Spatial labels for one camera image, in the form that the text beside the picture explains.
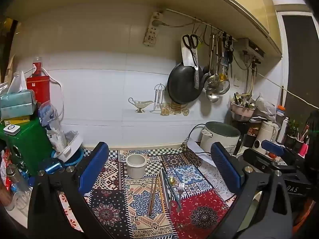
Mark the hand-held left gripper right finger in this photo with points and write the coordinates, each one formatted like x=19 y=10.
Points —
x=226 y=169

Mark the white power strip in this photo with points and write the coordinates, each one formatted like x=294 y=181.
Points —
x=152 y=31

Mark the gold spoon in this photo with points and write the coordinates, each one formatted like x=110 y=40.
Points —
x=172 y=179

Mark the dark green chopstick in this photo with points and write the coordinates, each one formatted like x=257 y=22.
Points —
x=172 y=191
x=174 y=194

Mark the silver fork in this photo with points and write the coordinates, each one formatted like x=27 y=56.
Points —
x=181 y=188

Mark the black wok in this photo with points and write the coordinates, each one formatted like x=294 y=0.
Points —
x=183 y=86

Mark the wall mounted water heater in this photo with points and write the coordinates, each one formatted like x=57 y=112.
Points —
x=250 y=46

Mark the blue basin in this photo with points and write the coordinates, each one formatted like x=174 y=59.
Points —
x=74 y=159

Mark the slotted steel spoon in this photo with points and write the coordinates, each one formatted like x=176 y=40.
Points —
x=213 y=81

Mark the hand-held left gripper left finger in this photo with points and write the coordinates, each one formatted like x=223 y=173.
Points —
x=93 y=170

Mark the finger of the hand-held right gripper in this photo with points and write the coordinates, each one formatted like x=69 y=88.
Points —
x=259 y=160
x=273 y=148

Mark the red labelled bottle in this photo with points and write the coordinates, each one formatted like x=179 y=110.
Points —
x=37 y=67

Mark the cutlery stand wall sticker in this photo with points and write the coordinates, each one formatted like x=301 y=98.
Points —
x=158 y=95

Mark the white plastic bag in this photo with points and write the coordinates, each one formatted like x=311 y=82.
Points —
x=266 y=107

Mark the green tin box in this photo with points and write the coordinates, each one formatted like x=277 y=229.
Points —
x=27 y=151

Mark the steel ladle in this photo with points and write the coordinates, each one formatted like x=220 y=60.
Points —
x=212 y=96

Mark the pink utensil basket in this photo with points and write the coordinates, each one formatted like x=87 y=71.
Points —
x=243 y=110

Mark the red box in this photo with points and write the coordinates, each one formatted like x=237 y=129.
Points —
x=38 y=89

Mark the small potted plant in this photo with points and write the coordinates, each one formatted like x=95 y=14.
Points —
x=292 y=132

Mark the teal tissue pack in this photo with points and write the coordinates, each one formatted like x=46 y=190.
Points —
x=17 y=100

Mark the yellow box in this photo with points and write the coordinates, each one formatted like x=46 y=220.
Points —
x=17 y=120

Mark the small white square device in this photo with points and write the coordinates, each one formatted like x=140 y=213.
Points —
x=11 y=129

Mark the clear glass jar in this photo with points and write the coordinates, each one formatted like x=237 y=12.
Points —
x=17 y=200

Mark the white bottle orange cap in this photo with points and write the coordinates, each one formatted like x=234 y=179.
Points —
x=283 y=129

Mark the white electric kettle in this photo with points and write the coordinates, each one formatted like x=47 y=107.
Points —
x=265 y=134

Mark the white plastic bowl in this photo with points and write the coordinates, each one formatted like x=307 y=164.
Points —
x=69 y=145

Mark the clear bag of flour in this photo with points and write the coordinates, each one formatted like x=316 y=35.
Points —
x=52 y=127

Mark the metal hanging rail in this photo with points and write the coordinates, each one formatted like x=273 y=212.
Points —
x=199 y=21

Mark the glass mugs wall sticker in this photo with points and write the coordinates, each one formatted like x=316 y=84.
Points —
x=174 y=108

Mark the white cooking pot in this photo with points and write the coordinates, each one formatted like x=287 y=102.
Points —
x=220 y=137

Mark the gravy boat wall sticker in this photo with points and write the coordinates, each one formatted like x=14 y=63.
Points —
x=140 y=104

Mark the glass bottle metal cap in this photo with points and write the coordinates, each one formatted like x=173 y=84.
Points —
x=15 y=181

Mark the white ceramic cup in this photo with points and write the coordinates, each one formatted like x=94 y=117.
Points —
x=135 y=165

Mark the patterned table mat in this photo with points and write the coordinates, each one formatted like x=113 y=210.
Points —
x=139 y=199

